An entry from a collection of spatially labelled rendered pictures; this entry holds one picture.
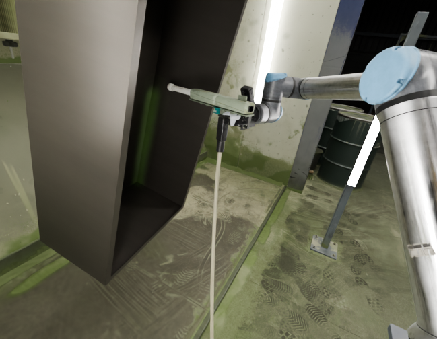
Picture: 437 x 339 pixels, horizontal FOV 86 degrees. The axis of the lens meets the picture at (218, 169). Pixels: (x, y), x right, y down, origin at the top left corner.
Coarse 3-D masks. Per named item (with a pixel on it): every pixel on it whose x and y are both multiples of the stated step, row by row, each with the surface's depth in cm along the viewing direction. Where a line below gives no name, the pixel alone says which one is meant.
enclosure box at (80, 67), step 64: (64, 0) 50; (128, 0) 45; (192, 0) 96; (64, 64) 57; (128, 64) 50; (192, 64) 106; (64, 128) 65; (128, 128) 59; (192, 128) 118; (64, 192) 77; (128, 192) 137; (64, 256) 94; (128, 256) 103
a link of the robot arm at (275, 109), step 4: (268, 104) 102; (272, 104) 102; (276, 104) 102; (280, 104) 104; (268, 108) 100; (272, 108) 102; (276, 108) 103; (280, 108) 106; (272, 112) 102; (276, 112) 104; (280, 112) 106; (272, 116) 103; (276, 116) 105; (280, 116) 108; (268, 120) 103; (272, 120) 106; (276, 120) 108
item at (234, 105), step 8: (168, 88) 106; (176, 88) 102; (184, 88) 100; (192, 96) 94; (200, 96) 90; (208, 96) 87; (216, 96) 85; (224, 96) 83; (240, 96) 79; (208, 104) 88; (216, 104) 85; (224, 104) 82; (232, 104) 79; (240, 104) 77; (248, 104) 76; (224, 112) 83; (232, 112) 81; (240, 112) 78; (248, 112) 77; (224, 120) 86; (224, 128) 87; (216, 136) 90; (224, 136) 89
